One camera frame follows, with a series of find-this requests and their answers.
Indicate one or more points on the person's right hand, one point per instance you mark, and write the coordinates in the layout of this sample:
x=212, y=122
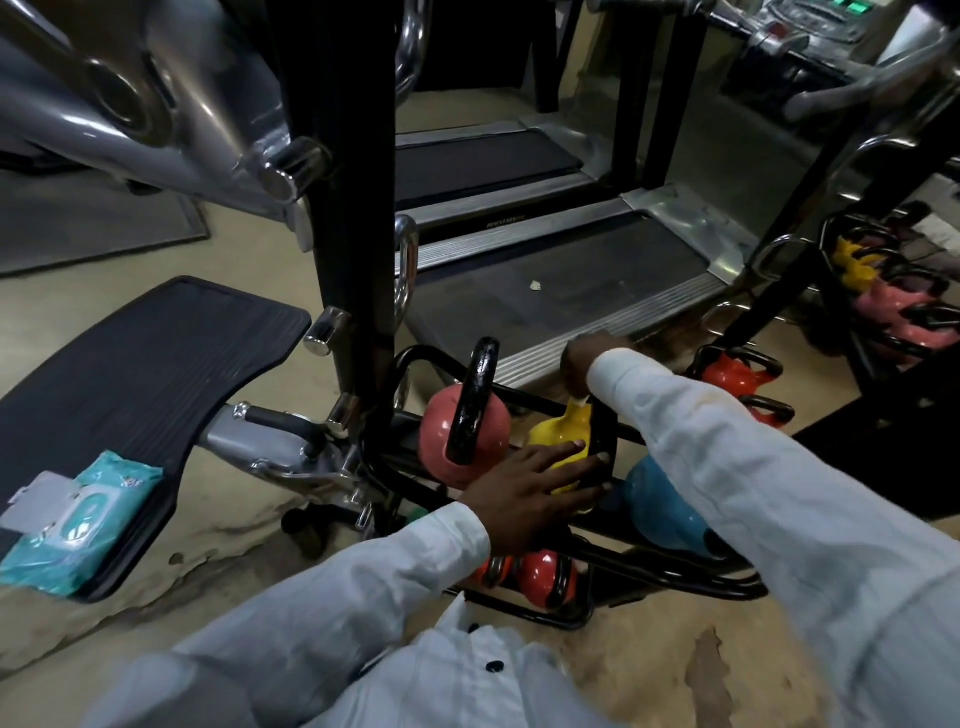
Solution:
x=589, y=358

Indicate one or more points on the person's left hand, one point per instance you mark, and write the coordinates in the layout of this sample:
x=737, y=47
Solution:
x=517, y=499

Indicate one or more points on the person's left middle finger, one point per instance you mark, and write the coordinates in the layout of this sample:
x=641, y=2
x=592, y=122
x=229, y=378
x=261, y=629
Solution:
x=589, y=489

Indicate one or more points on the person's left little finger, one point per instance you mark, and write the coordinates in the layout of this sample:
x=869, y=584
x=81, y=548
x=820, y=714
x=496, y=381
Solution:
x=556, y=451

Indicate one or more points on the person's right forearm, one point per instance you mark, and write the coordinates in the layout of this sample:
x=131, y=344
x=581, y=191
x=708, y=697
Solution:
x=765, y=495

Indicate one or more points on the person's left forearm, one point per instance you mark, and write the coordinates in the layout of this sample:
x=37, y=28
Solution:
x=337, y=622

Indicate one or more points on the blue kettlebell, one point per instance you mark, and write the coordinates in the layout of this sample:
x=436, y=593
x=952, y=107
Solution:
x=660, y=510

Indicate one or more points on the red kettlebell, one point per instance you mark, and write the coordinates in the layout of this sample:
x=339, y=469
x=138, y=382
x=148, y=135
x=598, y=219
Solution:
x=731, y=375
x=766, y=411
x=491, y=571
x=541, y=577

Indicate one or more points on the black kettlebell rack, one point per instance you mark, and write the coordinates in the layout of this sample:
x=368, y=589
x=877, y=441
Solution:
x=675, y=574

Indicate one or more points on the grey treadmill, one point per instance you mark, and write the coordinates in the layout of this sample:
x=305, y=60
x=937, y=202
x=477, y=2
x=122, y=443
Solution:
x=555, y=277
x=472, y=161

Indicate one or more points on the person's white shirt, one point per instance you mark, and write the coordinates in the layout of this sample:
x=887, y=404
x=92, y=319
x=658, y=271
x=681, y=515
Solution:
x=465, y=682

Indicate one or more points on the black metal rack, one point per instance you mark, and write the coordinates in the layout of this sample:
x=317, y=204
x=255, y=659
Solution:
x=877, y=360

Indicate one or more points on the small yellow kettlebell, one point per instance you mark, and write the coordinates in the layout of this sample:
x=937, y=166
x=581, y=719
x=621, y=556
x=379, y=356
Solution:
x=855, y=262

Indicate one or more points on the black elliptical foot pedal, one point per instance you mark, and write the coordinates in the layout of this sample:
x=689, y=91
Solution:
x=142, y=360

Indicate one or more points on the teal wet wipes pack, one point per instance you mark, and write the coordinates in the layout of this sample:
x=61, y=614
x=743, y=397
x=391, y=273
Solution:
x=82, y=517

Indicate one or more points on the grey exercise machine console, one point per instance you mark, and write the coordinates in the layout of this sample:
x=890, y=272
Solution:
x=825, y=30

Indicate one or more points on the silver elliptical machine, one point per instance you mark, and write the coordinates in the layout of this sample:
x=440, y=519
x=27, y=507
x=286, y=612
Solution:
x=187, y=97

